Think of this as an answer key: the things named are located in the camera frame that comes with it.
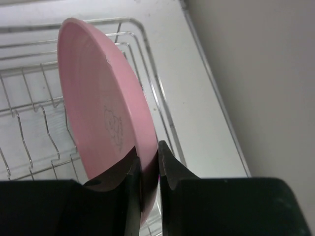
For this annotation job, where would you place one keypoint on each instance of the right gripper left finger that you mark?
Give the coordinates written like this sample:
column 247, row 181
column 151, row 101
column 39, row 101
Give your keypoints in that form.
column 107, row 205

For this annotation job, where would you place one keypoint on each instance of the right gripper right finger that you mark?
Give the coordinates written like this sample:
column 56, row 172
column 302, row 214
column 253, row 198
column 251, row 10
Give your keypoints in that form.
column 248, row 206

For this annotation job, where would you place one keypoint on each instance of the pink plate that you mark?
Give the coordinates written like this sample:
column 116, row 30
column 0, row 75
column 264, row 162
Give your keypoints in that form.
column 106, row 106

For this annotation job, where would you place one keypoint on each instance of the metal wire dish rack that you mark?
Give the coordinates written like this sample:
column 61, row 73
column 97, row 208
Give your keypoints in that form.
column 36, row 140

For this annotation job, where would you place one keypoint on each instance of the metal rail right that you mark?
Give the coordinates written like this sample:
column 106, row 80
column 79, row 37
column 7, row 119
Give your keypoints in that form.
column 185, row 9

